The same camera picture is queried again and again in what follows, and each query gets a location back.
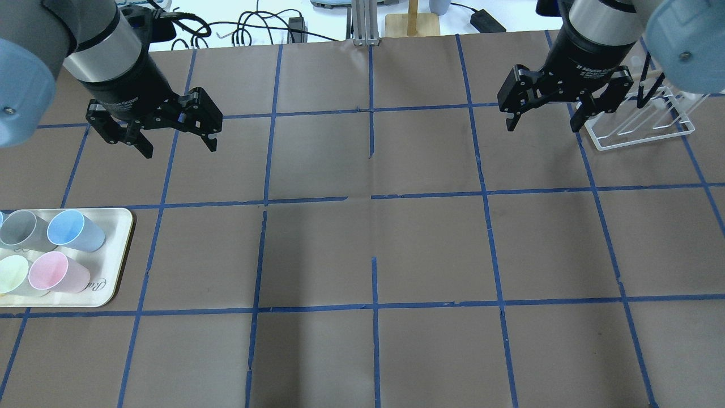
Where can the wooden stand base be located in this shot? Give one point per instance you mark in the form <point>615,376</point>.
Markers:
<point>412,24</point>

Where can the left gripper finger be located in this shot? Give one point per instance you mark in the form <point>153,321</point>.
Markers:
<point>113,133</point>
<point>201,116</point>

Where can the aluminium profile post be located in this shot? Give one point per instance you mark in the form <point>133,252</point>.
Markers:
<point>364,23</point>

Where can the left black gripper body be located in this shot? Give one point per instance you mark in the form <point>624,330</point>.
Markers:
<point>126,79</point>

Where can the light green plastic cup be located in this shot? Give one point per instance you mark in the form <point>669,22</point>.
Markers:
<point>14,277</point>

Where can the black power adapter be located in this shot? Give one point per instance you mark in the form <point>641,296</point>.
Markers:
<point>486,23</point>

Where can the white wire cup rack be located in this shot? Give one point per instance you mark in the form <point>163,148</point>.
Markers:
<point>652,111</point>

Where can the grey plastic cup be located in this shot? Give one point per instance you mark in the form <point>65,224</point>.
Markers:
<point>25,230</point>

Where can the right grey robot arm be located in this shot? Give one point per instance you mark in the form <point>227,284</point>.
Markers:
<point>685,38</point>

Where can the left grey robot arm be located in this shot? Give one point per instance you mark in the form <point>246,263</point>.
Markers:
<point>105,48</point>

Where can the blue plastic cup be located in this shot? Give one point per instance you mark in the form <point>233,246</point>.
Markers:
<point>72,229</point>

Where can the white plastic tray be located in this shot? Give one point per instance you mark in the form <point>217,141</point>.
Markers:
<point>104,265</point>

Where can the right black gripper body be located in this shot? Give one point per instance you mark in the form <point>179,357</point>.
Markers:
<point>586,52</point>

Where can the pink plastic cup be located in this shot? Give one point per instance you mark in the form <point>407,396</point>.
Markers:
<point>57,272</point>

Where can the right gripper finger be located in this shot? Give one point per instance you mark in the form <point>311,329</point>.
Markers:
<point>615,92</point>
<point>518,94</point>

